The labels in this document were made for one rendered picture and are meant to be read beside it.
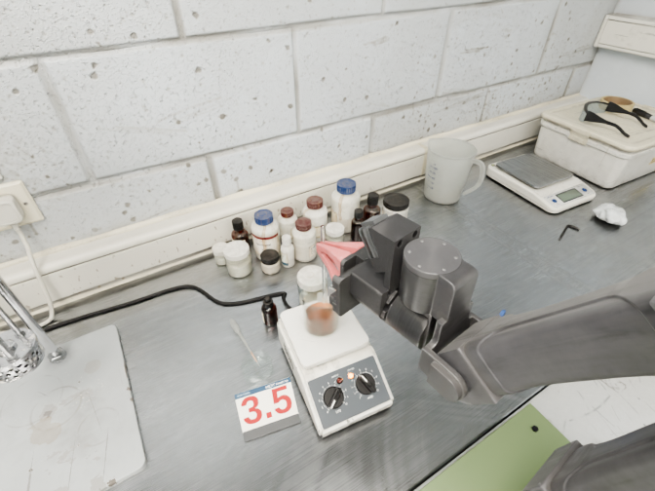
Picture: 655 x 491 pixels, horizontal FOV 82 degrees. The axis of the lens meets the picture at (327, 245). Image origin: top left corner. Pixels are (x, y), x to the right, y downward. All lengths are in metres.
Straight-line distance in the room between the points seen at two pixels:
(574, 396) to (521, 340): 0.46
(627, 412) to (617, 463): 0.44
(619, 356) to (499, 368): 0.10
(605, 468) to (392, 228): 0.26
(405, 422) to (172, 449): 0.36
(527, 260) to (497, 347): 0.66
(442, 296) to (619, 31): 1.46
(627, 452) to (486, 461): 0.26
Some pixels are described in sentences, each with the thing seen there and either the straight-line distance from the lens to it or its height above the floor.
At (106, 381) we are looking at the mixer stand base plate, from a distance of 0.78.
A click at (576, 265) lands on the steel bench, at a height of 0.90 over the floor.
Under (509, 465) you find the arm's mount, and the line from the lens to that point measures 0.62.
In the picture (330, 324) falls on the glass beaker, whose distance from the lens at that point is 0.61.
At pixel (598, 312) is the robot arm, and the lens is 0.30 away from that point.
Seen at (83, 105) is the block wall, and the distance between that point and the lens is 0.81.
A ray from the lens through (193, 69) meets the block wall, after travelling 0.82.
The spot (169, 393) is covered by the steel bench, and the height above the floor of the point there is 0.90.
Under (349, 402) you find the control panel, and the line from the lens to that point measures 0.63.
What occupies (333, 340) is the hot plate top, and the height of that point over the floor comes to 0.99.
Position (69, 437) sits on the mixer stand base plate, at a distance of 0.75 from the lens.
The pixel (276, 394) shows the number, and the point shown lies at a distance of 0.65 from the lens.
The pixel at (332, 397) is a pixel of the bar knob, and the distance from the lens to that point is 0.61.
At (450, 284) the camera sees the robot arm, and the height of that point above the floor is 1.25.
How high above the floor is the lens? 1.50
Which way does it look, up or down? 40 degrees down
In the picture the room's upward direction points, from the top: straight up
